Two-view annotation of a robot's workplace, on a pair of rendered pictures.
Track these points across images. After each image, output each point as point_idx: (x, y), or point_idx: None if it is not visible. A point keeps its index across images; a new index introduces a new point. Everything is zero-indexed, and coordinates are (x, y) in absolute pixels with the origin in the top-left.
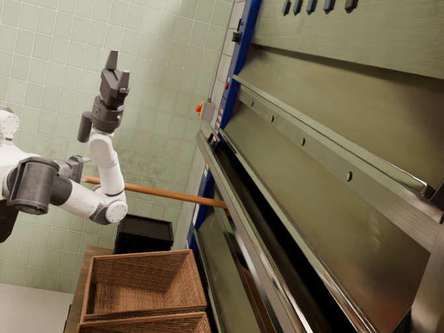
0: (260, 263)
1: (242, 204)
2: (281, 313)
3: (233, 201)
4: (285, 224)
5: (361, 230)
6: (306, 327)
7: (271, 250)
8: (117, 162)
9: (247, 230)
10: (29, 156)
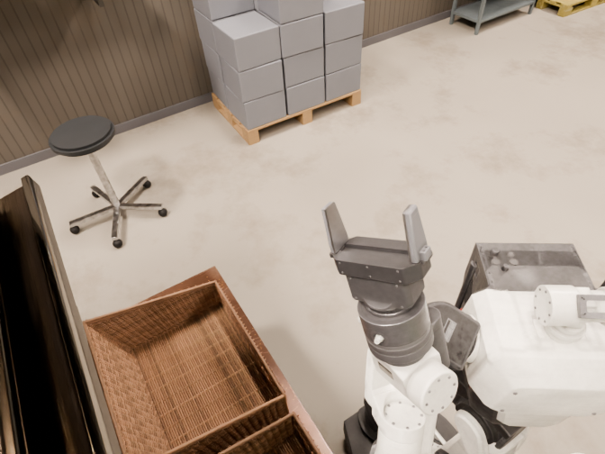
0: (60, 269)
1: (87, 427)
2: (45, 213)
3: (109, 445)
4: (11, 356)
5: None
6: (28, 187)
7: (43, 326)
8: (381, 432)
9: (76, 332)
10: (452, 305)
